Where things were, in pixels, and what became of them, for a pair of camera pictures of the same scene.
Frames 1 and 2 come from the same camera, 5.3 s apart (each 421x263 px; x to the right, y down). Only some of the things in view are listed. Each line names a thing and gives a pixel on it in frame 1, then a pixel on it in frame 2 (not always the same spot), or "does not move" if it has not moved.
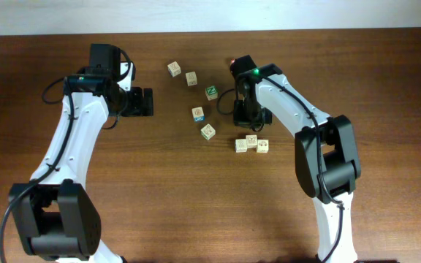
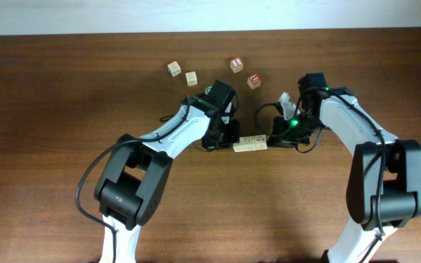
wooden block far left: [174, 69] does not move
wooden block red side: [251, 141] does not move
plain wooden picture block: [191, 78] does not move
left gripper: [135, 107] to [234, 136]
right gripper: [249, 119] to [281, 136]
